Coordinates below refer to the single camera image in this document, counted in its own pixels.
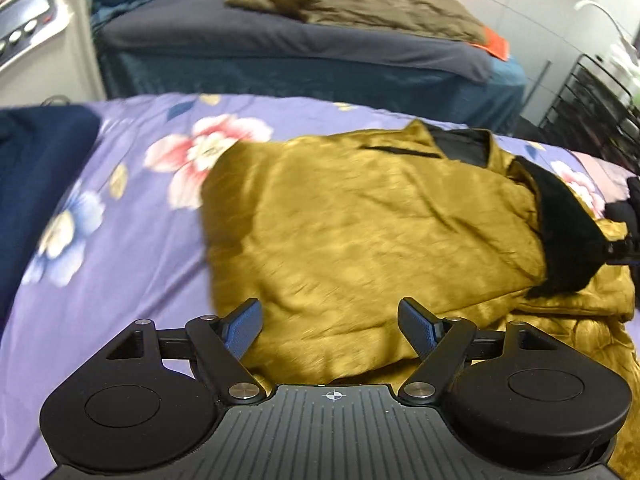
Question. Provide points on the bed with dark teal cover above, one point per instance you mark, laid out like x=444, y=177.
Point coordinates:
x=300, y=45

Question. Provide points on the white machine with control panel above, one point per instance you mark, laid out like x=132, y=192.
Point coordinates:
x=45, y=65

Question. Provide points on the navy blue cloth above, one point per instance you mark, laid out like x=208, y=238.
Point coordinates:
x=35, y=175

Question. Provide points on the white gooseneck lamp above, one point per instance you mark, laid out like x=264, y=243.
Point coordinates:
x=617, y=35

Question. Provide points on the black metal rack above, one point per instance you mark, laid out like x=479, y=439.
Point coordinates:
x=585, y=105

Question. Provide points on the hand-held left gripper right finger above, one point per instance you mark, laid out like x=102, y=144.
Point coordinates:
x=417, y=326

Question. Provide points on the olive brown garment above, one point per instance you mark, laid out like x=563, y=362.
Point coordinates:
x=360, y=5

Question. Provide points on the pink blanket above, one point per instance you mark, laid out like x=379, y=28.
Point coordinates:
x=600, y=167

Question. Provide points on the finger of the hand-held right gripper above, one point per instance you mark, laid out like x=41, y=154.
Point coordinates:
x=625, y=251

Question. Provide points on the golden satin robe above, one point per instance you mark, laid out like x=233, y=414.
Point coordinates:
x=350, y=240

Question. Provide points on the purple floral bed sheet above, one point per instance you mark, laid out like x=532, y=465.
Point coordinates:
x=150, y=240

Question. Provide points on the orange cloth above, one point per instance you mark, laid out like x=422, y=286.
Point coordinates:
x=492, y=45

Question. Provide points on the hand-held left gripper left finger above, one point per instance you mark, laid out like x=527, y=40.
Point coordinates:
x=245, y=326

